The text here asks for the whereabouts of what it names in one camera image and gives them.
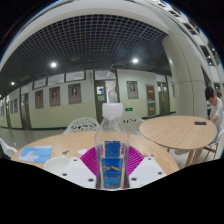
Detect white lattice plastic chair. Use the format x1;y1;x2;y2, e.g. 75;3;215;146
63;116;100;135
0;138;18;158
121;113;145;135

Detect white folding chair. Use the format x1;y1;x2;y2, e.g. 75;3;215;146
202;129;224;163

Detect person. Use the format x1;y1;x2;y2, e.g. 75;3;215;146
175;85;224;157

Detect light blue paper booklet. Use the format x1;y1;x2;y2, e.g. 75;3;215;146
18;144;54;164

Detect brown double door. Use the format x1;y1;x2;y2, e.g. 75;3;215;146
156;81;170;115

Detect clear blue-labelled water bottle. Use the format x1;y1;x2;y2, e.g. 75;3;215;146
94;102;131;191

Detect closed brown door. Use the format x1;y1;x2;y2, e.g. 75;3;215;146
19;93;33;130

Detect door with red posters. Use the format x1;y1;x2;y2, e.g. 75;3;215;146
145;85;157;117

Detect open brown door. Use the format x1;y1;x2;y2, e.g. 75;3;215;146
94;79;120;125

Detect framed wall portraits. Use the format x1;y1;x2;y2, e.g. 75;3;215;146
0;80;139;116

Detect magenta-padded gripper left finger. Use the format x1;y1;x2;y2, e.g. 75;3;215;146
61;146;99;190

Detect round ceiling lights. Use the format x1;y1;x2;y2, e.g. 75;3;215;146
9;57;140;87

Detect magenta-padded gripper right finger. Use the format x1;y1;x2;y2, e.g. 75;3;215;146
127;146;168;190

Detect round wooden side table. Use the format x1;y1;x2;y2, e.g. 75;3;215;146
139;115;218;168

